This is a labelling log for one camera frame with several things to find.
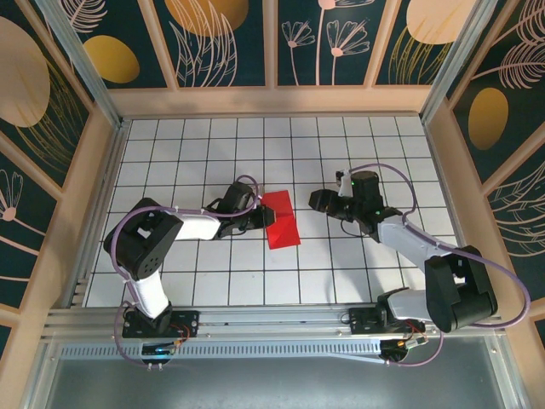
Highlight red cloth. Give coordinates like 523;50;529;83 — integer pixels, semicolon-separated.
260;190;302;250

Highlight grey metal sheet panel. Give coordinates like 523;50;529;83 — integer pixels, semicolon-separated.
25;340;525;409

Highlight small controller circuit board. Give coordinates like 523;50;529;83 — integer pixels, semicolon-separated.
380;336;429;362
140;340;182;358

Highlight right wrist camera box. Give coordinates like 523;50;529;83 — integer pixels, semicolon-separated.
335;169;355;198

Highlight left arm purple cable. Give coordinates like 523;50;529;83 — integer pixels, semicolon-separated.
104;174;261;370

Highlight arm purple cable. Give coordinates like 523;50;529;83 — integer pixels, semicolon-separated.
347;164;532;368
104;174;261;370

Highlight aluminium mounting rail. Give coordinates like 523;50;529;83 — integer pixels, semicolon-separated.
42;301;503;342

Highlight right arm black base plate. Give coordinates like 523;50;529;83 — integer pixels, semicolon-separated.
347;306;427;336

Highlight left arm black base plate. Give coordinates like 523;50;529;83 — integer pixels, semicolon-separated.
122;309;201;340

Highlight perforated metal cable tray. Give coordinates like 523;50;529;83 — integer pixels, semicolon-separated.
59;338;384;360

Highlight aluminium frame post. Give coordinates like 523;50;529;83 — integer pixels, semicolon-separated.
419;0;512;124
33;0;125;131

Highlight aluminium side rail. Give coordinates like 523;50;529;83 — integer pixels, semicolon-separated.
67;121;131;308

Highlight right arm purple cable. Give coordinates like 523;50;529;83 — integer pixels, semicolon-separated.
347;164;532;368

